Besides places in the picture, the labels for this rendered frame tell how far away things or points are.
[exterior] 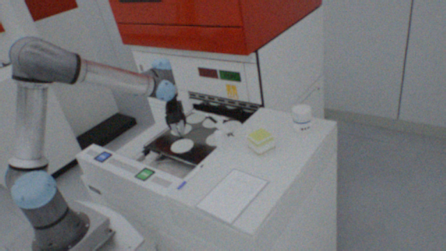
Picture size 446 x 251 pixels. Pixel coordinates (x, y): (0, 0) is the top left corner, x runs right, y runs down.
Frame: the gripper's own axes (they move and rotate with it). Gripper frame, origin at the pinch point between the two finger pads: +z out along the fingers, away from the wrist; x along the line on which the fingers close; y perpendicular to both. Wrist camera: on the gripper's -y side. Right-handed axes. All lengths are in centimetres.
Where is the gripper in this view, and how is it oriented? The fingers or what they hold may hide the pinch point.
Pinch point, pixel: (180, 134)
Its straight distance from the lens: 153.9
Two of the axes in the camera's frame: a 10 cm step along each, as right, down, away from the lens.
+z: 1.7, 8.4, 5.2
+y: -0.8, -5.1, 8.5
